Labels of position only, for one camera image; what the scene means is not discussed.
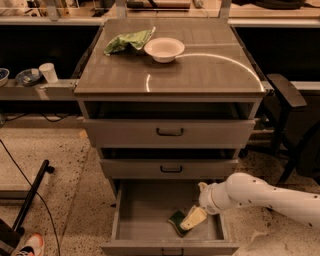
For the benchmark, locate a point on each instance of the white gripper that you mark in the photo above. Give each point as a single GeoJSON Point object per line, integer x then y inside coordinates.
{"type": "Point", "coordinates": [207, 199]}

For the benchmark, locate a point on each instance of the green yellow sponge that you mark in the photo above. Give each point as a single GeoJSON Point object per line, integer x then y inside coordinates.
{"type": "Point", "coordinates": [175, 220]}

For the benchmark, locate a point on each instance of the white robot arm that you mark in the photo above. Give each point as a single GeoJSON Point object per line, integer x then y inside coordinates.
{"type": "Point", "coordinates": [243, 190]}

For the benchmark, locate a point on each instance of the bottom grey drawer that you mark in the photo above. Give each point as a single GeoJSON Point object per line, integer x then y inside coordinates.
{"type": "Point", "coordinates": [141, 227]}

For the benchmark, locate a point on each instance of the grey drawer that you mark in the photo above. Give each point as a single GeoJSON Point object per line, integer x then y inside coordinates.
{"type": "Point", "coordinates": [133, 163]}
{"type": "Point", "coordinates": [141, 227]}
{"type": "Point", "coordinates": [168, 125]}

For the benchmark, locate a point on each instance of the grey drawer cabinet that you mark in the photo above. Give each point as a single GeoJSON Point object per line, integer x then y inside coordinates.
{"type": "Point", "coordinates": [212, 69]}

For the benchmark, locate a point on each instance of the middle grey drawer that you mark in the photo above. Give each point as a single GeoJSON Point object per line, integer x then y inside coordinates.
{"type": "Point", "coordinates": [133, 163]}

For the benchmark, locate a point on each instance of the top grey drawer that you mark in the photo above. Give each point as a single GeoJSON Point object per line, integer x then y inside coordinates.
{"type": "Point", "coordinates": [168, 125]}

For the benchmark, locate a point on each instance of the black office chair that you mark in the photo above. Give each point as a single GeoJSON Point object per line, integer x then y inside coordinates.
{"type": "Point", "coordinates": [295, 119]}

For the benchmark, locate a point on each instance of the white bowl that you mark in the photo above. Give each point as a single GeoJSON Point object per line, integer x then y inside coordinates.
{"type": "Point", "coordinates": [164, 50]}

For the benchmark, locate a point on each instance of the green crumpled bag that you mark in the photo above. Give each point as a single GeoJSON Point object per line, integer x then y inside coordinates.
{"type": "Point", "coordinates": [121, 42]}

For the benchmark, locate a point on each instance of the white orange sneaker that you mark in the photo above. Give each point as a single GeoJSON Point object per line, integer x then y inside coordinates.
{"type": "Point", "coordinates": [33, 247]}

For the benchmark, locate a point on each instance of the grey side shelf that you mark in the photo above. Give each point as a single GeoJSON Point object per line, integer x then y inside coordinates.
{"type": "Point", "coordinates": [63, 90]}

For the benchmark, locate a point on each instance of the black metal stand leg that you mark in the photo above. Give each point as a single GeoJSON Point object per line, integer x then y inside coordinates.
{"type": "Point", "coordinates": [10, 235]}

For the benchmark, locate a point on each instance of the white paper cup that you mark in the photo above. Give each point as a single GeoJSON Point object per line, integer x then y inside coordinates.
{"type": "Point", "coordinates": [49, 73]}

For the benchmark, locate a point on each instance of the blue patterned bowl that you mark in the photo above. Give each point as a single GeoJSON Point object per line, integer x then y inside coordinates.
{"type": "Point", "coordinates": [28, 77]}

